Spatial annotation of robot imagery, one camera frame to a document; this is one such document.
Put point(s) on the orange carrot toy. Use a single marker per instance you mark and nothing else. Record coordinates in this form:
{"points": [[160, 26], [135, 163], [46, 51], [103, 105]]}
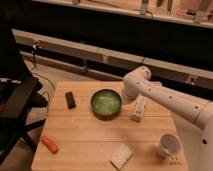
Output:
{"points": [[49, 144]]}

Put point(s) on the white tube bottle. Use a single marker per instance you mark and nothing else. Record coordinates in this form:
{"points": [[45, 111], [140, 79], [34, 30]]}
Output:
{"points": [[139, 108]]}

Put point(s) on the white paper cup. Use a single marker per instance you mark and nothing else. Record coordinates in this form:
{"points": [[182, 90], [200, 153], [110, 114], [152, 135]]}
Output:
{"points": [[169, 145]]}

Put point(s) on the green ceramic bowl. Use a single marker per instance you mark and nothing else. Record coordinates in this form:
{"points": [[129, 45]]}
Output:
{"points": [[106, 103]]}

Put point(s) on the black rectangular block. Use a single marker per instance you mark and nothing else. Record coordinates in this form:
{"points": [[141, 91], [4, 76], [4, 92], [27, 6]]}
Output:
{"points": [[70, 100]]}

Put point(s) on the beige sponge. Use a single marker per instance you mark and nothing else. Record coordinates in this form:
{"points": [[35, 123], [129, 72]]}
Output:
{"points": [[121, 156]]}

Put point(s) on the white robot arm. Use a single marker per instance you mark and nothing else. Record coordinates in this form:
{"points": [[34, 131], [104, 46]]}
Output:
{"points": [[195, 110]]}

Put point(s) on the black office chair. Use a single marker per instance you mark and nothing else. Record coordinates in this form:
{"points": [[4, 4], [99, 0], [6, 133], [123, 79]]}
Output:
{"points": [[18, 95]]}

